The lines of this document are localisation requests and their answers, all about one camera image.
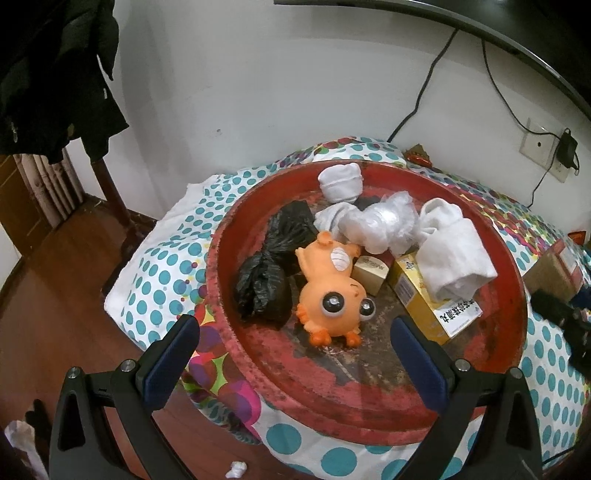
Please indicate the large white sock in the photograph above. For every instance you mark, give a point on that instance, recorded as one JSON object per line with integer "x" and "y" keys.
{"x": 452, "y": 258}

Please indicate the small white sock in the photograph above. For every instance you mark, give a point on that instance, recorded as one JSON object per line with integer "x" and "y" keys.
{"x": 330, "y": 217}

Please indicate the polka dot tablecloth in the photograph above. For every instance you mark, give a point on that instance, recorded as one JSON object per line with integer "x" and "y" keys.
{"x": 152, "y": 277}

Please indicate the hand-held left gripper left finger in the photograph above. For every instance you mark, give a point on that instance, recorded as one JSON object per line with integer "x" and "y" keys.
{"x": 171, "y": 364}

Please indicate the red packet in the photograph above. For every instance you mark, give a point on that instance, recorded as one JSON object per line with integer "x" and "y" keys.
{"x": 578, "y": 236}

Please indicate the clear plastic bag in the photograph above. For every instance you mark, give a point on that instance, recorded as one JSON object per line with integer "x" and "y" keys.
{"x": 383, "y": 221}

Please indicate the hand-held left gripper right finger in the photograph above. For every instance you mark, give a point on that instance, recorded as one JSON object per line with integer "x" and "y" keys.
{"x": 415, "y": 364}

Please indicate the beige wall socket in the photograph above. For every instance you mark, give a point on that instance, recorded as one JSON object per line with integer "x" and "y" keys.
{"x": 538, "y": 145}

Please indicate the black hanging jacket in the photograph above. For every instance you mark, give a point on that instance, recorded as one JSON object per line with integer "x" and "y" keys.
{"x": 46, "y": 69}

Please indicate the black plastic bag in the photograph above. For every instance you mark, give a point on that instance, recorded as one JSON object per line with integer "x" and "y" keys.
{"x": 268, "y": 277}

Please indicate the orange big-eyed toy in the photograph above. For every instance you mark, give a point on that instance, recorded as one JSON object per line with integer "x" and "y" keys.
{"x": 323, "y": 281}

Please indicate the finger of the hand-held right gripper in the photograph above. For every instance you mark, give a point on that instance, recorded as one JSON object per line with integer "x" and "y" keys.
{"x": 579, "y": 341}
{"x": 551, "y": 307}

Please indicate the dark wooden post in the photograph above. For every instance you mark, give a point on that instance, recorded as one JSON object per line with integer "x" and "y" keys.
{"x": 111, "y": 189}

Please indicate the black power adapter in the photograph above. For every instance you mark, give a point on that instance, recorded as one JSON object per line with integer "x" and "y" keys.
{"x": 565, "y": 147}

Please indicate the yellow cartoon box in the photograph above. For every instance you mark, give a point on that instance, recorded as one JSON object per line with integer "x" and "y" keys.
{"x": 415, "y": 290}

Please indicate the crumpled white paper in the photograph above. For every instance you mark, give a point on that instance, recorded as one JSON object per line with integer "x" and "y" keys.
{"x": 21, "y": 438}
{"x": 236, "y": 470}

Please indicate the red candy wrapper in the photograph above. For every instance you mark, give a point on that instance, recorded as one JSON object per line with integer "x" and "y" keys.
{"x": 418, "y": 156}

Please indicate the red round tray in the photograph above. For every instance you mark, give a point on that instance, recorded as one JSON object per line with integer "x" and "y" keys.
{"x": 369, "y": 392}

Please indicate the cardboard box with red top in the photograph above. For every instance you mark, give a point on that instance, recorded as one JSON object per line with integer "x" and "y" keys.
{"x": 549, "y": 272}

